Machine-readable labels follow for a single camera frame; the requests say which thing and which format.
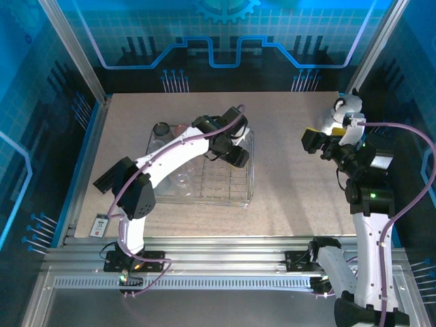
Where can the red transparent plastic cup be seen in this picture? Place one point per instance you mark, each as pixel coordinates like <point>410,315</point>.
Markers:
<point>182,129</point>

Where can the smoky grey plastic cup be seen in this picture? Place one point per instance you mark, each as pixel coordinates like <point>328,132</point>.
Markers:
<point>163,131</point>

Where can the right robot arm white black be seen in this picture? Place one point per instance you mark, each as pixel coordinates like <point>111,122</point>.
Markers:
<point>371,255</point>

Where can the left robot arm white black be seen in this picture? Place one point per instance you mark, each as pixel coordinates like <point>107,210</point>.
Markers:
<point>170,153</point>

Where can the grey white husky plush toy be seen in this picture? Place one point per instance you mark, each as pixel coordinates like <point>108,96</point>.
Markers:
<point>347,105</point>

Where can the white badge card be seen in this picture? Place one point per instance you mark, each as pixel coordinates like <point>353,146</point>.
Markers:
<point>100,225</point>

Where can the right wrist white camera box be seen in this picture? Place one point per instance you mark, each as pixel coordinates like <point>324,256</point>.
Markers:
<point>354,133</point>

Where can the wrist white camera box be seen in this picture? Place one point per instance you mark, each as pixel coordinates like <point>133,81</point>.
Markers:
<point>354,133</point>
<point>243,131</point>

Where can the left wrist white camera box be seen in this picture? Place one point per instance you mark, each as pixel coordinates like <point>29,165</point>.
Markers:
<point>243,131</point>

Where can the aluminium frame post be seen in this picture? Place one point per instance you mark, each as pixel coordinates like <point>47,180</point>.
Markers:
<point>373,51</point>
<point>75,51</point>

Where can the aluminium frame rail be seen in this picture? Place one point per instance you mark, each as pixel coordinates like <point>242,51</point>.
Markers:
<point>221,255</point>

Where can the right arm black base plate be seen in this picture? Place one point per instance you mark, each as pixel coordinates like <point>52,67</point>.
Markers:
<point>296,260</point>

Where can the black grooved rail piece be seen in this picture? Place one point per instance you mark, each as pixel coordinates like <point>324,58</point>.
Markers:
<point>105,180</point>

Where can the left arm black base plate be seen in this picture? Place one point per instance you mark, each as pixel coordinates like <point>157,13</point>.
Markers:
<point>156,260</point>

